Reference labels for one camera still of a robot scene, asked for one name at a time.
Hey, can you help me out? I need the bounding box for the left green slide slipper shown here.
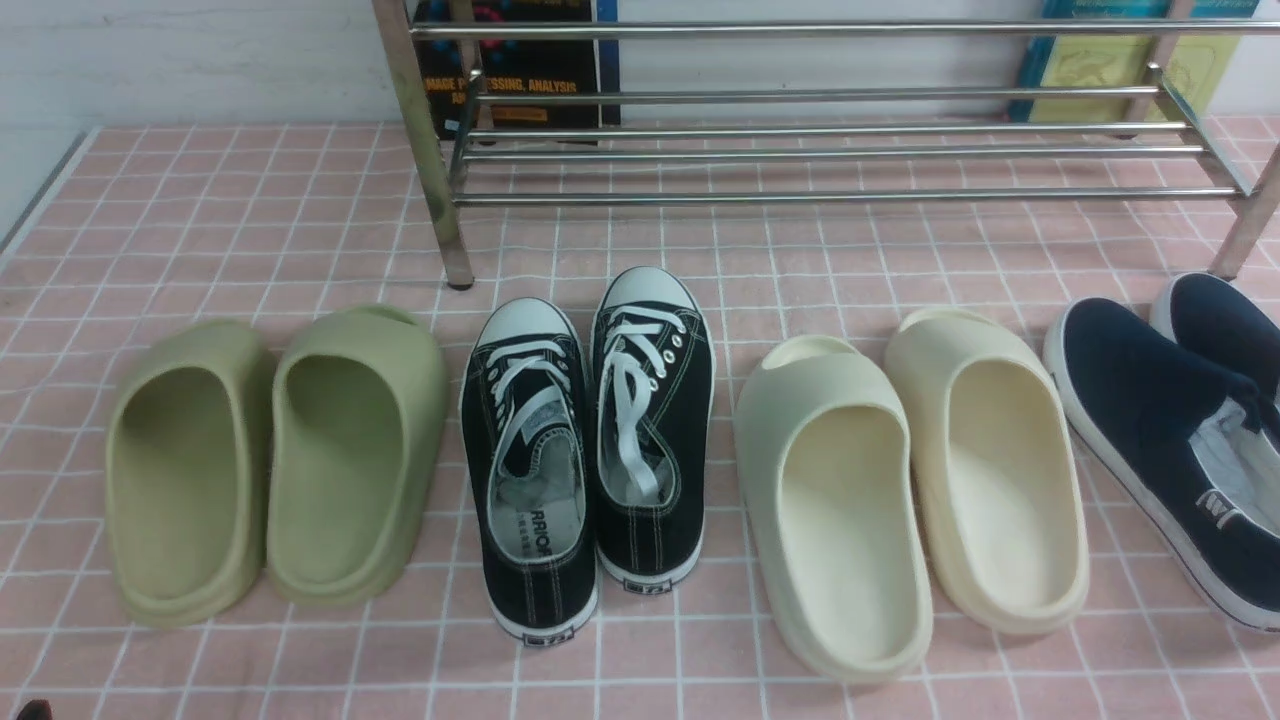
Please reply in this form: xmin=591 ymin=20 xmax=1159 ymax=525
xmin=105 ymin=319 xmax=276 ymax=628

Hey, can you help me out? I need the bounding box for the black image processing book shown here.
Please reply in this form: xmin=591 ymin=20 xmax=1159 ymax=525
xmin=416 ymin=1 xmax=622 ymax=141

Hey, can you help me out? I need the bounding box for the right cream slide slipper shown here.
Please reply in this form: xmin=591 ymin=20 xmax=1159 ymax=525
xmin=884 ymin=307 xmax=1091 ymax=635

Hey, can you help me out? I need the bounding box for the right green slide slipper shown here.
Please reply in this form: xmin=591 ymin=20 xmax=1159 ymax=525
xmin=266 ymin=304 xmax=451 ymax=606

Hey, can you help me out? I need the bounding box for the steel shoe rack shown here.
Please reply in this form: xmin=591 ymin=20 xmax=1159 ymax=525
xmin=372 ymin=1 xmax=1277 ymax=290

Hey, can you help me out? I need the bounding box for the navy slip-on shoe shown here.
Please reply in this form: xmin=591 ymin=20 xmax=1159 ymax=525
xmin=1043 ymin=297 xmax=1279 ymax=633
xmin=1149 ymin=272 xmax=1279 ymax=404

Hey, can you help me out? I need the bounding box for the pink grid tablecloth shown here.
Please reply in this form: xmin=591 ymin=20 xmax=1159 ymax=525
xmin=1 ymin=124 xmax=1277 ymax=719

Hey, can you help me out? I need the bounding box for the teal yellow book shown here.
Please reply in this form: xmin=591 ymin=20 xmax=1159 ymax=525
xmin=1007 ymin=1 xmax=1240 ymax=123

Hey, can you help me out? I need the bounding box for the black canvas sneaker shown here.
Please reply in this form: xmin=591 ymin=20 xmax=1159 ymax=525
xmin=590 ymin=266 xmax=717 ymax=594
xmin=460 ymin=297 xmax=599 ymax=648

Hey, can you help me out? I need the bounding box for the cream slide slipper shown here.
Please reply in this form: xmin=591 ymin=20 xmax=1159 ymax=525
xmin=884 ymin=307 xmax=1091 ymax=635
xmin=733 ymin=334 xmax=933 ymax=685

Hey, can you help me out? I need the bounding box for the left cream slide slipper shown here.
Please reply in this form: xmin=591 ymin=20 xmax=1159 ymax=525
xmin=733 ymin=334 xmax=933 ymax=685

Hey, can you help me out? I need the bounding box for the green slide slipper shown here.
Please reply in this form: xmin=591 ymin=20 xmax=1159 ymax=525
xmin=266 ymin=304 xmax=451 ymax=606
xmin=105 ymin=319 xmax=276 ymax=628

